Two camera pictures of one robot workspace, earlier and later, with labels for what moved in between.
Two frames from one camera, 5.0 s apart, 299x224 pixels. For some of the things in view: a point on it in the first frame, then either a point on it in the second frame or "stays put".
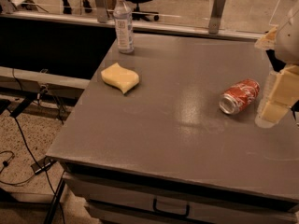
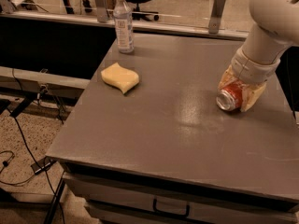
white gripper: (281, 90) to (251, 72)
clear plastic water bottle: (124, 26) stays put
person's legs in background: (66, 7) stays put
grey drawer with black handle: (121, 200) stays put
